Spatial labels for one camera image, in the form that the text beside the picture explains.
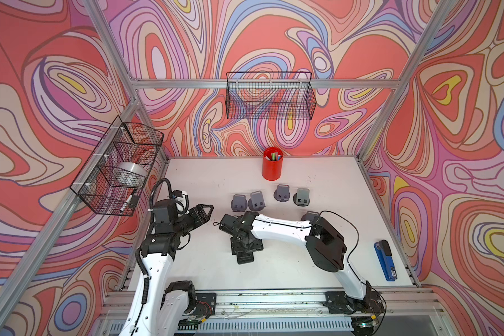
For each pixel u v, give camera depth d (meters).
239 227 0.64
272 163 1.05
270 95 0.96
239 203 0.96
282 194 0.99
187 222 0.66
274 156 1.07
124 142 0.75
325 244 0.50
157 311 0.43
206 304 0.72
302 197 0.98
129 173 0.69
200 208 0.69
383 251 0.82
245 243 0.72
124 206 0.71
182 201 0.60
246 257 0.82
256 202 0.96
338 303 0.74
